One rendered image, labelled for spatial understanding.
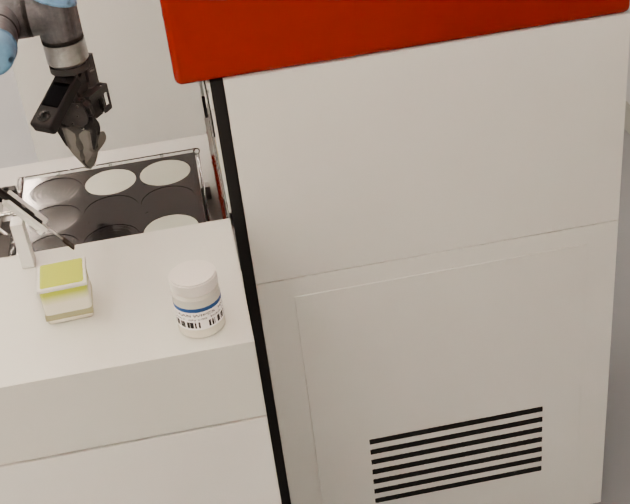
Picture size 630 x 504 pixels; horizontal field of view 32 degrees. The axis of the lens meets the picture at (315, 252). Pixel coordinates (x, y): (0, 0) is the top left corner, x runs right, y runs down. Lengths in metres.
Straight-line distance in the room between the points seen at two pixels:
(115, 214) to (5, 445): 0.57
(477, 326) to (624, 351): 1.02
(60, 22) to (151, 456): 0.77
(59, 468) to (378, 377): 0.69
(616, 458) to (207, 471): 1.29
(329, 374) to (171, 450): 0.49
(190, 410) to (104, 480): 0.18
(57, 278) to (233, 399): 0.32
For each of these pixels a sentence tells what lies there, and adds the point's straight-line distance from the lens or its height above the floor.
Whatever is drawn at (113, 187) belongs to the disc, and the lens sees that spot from 2.19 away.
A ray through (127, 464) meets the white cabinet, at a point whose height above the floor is 0.77.
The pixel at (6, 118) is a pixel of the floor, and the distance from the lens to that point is 4.77.
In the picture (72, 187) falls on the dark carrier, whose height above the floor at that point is 0.90.
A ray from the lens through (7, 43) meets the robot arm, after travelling 1.87.
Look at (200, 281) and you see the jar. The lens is 1.58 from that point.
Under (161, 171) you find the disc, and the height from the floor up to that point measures 0.90.
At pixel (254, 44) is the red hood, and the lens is 1.75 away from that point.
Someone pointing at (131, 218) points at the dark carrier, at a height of 0.90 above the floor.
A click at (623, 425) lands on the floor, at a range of 2.87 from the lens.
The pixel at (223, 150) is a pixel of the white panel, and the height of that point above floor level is 1.10.
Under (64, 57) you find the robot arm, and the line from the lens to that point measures 2.02.
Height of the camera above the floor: 1.95
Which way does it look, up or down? 34 degrees down
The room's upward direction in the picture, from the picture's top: 7 degrees counter-clockwise
